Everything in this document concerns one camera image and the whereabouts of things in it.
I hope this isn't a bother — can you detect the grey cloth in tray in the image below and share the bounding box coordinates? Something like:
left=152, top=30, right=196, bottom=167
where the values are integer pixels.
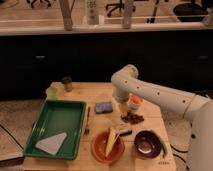
left=35, top=132, right=67, bottom=155

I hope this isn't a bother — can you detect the orange bowl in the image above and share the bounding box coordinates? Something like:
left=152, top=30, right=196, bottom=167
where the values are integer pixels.
left=91, top=131, right=125, bottom=164

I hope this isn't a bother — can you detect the pile of brown nuts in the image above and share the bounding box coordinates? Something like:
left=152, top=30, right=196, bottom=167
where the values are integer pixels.
left=121, top=111, right=144, bottom=124

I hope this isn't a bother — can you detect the brown pepper shaker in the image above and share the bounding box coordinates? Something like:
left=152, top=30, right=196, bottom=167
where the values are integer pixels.
left=61, top=76, right=72, bottom=92

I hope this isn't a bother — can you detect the blue sponge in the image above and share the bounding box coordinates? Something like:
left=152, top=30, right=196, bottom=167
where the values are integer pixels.
left=95, top=102, right=113, bottom=114

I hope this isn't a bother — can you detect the green pea pod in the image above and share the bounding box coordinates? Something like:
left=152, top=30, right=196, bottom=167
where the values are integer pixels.
left=151, top=130, right=168, bottom=159

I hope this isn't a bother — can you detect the yellow corn cob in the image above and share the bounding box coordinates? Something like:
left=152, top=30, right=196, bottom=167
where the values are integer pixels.
left=105, top=127, right=118, bottom=156

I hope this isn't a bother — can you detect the dark brown bowl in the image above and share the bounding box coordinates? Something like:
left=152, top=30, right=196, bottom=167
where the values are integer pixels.
left=134, top=130, right=162, bottom=159

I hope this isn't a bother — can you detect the yellow green cup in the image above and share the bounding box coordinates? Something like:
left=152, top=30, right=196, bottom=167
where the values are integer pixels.
left=46, top=86, right=58, bottom=100

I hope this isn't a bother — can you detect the green plastic tray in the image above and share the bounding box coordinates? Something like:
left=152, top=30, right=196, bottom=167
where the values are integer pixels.
left=23, top=100, right=86, bottom=160

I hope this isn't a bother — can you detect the black small block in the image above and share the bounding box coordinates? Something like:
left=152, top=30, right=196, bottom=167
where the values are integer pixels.
left=119, top=130, right=132, bottom=137

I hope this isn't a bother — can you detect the white cup with orange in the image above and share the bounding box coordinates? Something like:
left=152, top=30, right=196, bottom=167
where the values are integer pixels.
left=129, top=95, right=143, bottom=110

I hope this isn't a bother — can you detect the black cable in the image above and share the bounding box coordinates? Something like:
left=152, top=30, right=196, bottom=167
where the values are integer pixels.
left=170, top=143, right=193, bottom=168

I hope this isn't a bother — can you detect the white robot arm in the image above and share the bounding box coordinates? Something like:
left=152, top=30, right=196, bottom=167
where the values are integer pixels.
left=111, top=64, right=213, bottom=171

